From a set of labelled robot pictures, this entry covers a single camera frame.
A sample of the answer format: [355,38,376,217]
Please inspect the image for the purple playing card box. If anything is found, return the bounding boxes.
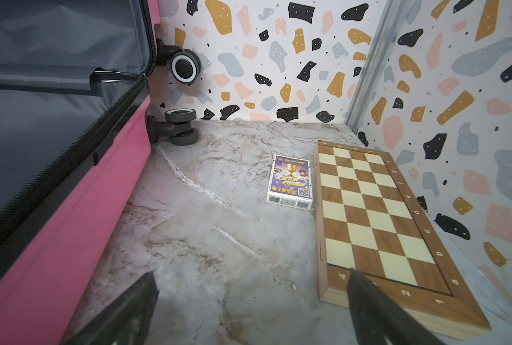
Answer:
[266,155,313,210]

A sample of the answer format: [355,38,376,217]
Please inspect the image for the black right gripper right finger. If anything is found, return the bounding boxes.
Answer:
[347,269,443,344]

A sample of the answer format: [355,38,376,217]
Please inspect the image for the wooden folding chessboard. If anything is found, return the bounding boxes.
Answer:
[313,141,491,339]

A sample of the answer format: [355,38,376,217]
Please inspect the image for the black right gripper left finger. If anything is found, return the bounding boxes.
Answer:
[65,272,158,344]

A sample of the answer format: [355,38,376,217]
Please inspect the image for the pink hard-shell suitcase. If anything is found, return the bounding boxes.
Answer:
[0,1,201,344]

